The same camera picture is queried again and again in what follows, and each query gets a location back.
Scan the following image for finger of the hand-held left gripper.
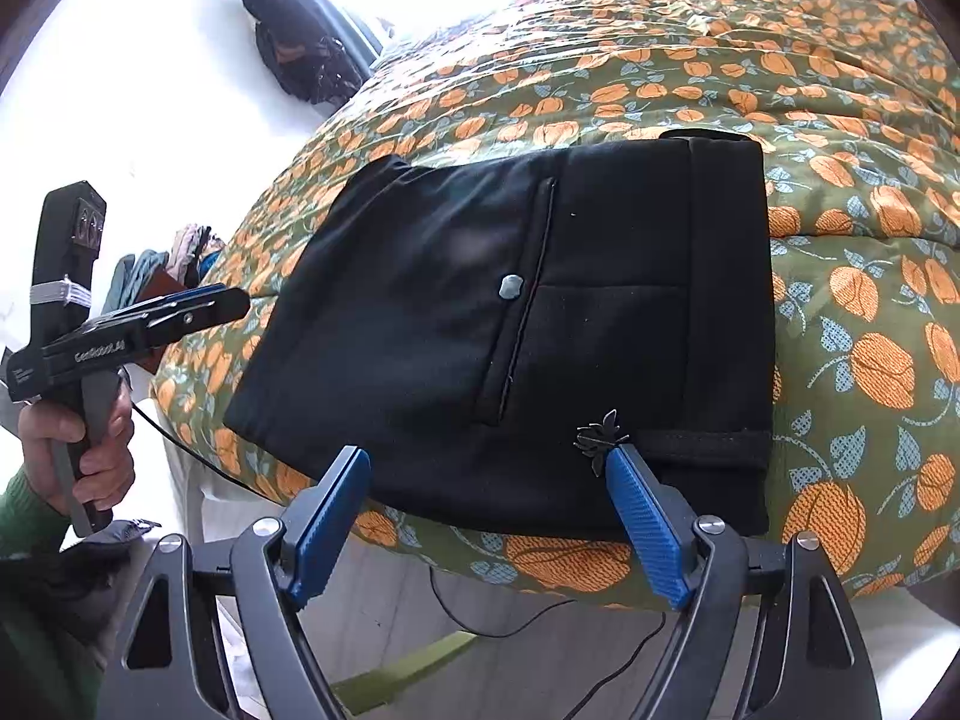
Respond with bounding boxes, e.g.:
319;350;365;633
101;283;232;323
146;291;251;347

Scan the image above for pile of folded clothes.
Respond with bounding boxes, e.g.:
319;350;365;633
166;223;226;278

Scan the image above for grey-blue towel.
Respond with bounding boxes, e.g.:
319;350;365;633
105;249;170;316

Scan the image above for black pants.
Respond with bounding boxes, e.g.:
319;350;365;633
223;129;776;541

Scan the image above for person's left forearm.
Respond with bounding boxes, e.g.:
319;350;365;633
0;465;102;720

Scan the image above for green blanket with orange print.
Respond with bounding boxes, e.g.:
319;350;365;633
150;0;960;608

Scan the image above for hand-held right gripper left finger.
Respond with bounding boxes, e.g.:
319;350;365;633
97;445;372;720

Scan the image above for dark grey cloth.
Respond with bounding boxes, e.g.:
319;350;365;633
22;517;162;720

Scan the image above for dark clothes on coat rack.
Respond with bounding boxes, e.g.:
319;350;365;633
227;0;368;104

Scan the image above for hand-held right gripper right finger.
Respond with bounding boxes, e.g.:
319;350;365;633
604;444;882;720

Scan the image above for black cable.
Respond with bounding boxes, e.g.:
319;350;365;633
131;401;260;500
427;566;668;720

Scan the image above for person's left hand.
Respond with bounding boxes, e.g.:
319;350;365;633
16;388;136;518

